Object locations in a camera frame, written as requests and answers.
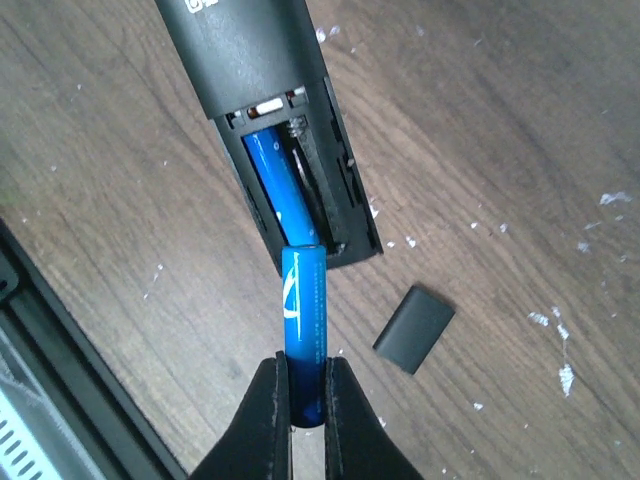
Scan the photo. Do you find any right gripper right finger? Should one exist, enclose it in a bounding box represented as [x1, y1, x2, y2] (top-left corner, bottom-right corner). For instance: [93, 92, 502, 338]
[324, 357, 422, 479]

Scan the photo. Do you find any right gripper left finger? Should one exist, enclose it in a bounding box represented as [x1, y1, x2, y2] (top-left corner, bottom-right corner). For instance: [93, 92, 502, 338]
[189, 351, 293, 479]

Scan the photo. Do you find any black battery cover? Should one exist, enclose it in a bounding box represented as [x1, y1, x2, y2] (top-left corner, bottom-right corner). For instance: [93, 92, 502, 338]
[373, 284, 455, 375]

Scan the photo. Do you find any blue battery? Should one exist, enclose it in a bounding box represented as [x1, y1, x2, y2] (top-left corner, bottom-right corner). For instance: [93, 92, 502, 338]
[282, 245, 328, 428]
[243, 127, 320, 246]

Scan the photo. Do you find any black remote control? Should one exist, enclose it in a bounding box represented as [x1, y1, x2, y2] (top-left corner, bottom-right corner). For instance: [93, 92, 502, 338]
[157, 1, 383, 268]

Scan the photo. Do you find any black aluminium front rail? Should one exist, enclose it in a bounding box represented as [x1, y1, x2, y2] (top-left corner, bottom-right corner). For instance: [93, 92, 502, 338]
[1, 225, 187, 479]

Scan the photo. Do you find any light blue slotted cable duct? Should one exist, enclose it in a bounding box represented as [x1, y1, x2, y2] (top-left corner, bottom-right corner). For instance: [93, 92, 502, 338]
[0, 393, 61, 480]

